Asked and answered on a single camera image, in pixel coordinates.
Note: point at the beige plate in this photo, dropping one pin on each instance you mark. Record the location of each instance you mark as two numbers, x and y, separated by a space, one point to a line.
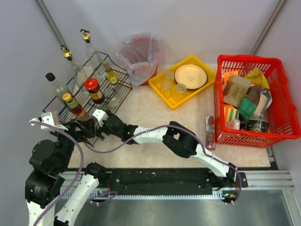
191 76

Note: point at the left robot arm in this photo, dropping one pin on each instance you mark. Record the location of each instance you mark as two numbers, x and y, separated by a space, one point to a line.
47 204

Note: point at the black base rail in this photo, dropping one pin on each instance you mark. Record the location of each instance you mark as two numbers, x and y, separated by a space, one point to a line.
160 181

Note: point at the black wire rack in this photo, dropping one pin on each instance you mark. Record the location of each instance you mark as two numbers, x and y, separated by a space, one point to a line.
123 87

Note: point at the pink white packet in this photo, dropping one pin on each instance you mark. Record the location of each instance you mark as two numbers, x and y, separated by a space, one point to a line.
233 124

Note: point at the red plastic basket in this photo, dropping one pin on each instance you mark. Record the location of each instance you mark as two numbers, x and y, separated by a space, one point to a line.
282 113

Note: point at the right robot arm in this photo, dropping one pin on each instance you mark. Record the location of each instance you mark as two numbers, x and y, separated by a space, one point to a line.
181 141

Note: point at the colourful sponge stack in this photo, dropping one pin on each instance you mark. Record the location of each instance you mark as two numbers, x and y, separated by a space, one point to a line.
230 112

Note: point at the dark sauce bottle black cap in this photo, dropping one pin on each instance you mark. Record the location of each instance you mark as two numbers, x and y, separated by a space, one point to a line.
59 88

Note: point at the green bag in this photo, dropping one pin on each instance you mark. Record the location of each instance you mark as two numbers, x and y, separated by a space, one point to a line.
246 109

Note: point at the sauce bottle yellow cap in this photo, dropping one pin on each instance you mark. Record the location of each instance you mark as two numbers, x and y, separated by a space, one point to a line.
75 107

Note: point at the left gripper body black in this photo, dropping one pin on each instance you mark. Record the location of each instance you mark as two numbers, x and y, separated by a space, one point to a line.
76 131

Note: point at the black round tin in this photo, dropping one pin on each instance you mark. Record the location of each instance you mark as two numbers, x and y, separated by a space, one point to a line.
255 124

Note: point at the red snack packet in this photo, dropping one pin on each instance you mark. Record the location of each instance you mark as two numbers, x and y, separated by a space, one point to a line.
210 133

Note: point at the clear glass cup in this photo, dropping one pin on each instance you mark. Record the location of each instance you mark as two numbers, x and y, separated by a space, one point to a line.
169 75
180 89
166 87

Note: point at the grey cable duct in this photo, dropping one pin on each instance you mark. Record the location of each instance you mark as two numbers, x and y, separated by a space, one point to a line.
213 195

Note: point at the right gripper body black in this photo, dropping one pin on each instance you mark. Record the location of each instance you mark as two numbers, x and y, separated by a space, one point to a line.
99 127

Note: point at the brown foil pouch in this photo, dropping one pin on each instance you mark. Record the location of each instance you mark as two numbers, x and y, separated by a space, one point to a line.
261 97

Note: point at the brown paper box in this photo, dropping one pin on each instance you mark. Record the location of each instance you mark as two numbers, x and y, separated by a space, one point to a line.
236 90

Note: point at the glass oil bottle gold spout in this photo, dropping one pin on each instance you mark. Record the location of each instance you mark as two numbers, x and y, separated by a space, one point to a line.
78 72

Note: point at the glass jar metal rim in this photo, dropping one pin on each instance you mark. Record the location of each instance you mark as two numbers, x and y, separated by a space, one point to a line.
112 97

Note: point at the yellow plastic tray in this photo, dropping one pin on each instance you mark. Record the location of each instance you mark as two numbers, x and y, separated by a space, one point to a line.
191 72

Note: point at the red lid chili jar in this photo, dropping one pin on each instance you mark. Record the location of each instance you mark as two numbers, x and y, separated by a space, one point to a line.
93 88

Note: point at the red bin with plastic bag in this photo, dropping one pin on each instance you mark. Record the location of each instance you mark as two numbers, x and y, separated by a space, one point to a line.
141 54

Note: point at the small yellow label bottle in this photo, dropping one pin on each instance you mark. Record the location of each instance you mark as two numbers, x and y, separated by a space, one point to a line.
110 73

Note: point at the yellow snack bag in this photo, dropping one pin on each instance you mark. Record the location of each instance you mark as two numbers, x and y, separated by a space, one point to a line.
256 76

